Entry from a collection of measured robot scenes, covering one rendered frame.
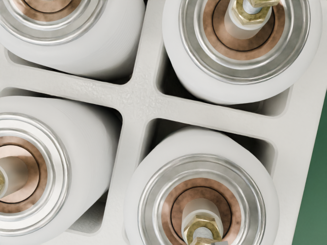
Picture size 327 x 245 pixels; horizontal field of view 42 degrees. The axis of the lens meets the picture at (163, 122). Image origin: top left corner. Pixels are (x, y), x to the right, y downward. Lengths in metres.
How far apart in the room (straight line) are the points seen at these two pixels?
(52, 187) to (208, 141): 0.10
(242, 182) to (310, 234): 0.29
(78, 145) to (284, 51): 0.13
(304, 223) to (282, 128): 0.22
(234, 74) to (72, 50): 0.10
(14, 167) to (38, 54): 0.07
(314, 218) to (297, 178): 0.21
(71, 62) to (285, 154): 0.17
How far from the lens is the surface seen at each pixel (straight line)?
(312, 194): 0.53
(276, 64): 0.26
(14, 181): 0.26
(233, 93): 0.26
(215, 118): 0.32
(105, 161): 0.32
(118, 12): 0.27
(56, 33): 0.27
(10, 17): 0.28
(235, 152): 0.26
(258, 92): 0.26
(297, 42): 0.26
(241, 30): 0.24
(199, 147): 0.26
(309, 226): 0.54
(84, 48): 0.27
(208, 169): 0.25
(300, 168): 0.34
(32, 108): 0.27
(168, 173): 0.25
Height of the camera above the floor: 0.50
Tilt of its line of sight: 86 degrees down
